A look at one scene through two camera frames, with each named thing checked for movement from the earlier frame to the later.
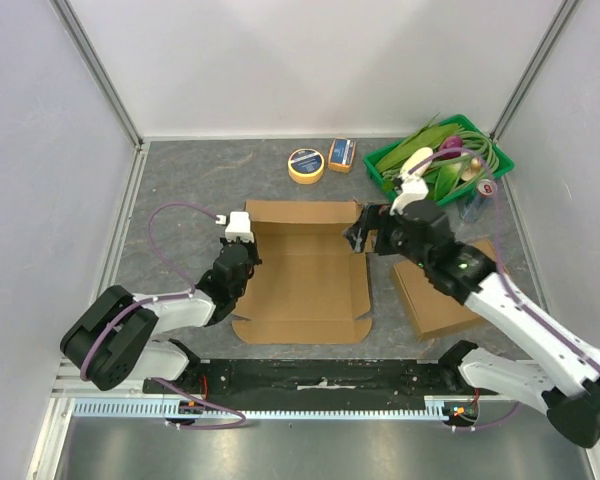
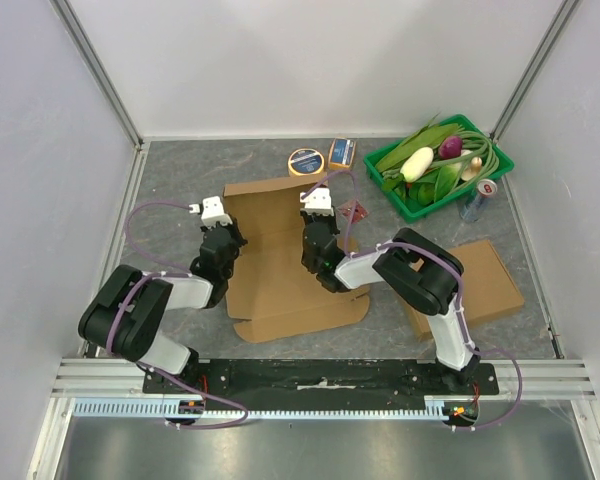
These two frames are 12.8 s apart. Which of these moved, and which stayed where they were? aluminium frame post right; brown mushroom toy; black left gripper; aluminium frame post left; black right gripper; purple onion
Moved: black left gripper; black right gripper
Stayed: purple onion; brown mushroom toy; aluminium frame post left; aluminium frame post right
